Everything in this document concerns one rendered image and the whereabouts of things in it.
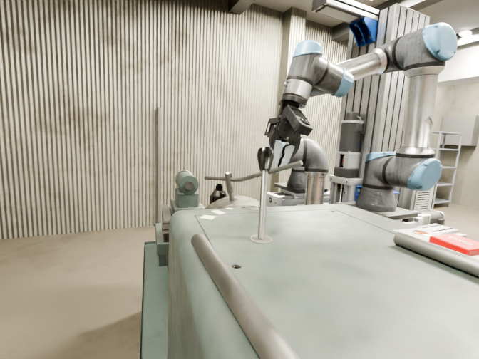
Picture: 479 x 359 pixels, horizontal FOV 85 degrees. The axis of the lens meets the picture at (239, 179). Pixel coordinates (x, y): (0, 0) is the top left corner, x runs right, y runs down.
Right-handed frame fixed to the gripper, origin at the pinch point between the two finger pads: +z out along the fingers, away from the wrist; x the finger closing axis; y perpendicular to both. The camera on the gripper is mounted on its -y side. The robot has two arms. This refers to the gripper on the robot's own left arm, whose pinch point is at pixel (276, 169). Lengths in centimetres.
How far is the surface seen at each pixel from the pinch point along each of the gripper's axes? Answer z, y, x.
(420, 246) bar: 5.3, -38.4, -6.6
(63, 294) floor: 155, 181, 68
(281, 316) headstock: 13, -45, 19
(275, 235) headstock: 11.1, -26.3, 10.5
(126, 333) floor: 142, 118, 15
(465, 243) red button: 3.1, -38.6, -16.1
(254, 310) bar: 12, -47, 23
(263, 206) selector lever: 6.9, -25.5, 13.9
